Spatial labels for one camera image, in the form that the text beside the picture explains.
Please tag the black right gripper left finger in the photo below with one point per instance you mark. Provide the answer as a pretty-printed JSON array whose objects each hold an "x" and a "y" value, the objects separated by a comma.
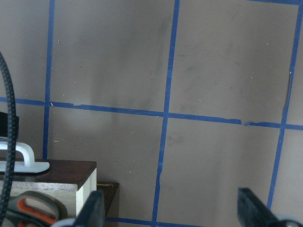
[{"x": 92, "y": 213}]

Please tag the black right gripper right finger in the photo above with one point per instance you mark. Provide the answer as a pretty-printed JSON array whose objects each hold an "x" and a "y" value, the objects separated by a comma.
[{"x": 252, "y": 212}]

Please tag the light wooden drawer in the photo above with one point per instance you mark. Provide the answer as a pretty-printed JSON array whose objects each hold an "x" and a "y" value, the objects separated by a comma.
[{"x": 70, "y": 182}]

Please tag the grey orange scissors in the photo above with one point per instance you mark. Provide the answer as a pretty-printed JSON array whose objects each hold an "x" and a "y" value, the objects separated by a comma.
[{"x": 34, "y": 209}]

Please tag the dark wooden cabinet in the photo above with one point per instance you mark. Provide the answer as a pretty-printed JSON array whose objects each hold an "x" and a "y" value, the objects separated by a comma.
[{"x": 109, "y": 190}]

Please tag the white drawer handle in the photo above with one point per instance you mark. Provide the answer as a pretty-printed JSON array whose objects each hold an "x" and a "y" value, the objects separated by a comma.
[{"x": 28, "y": 165}]

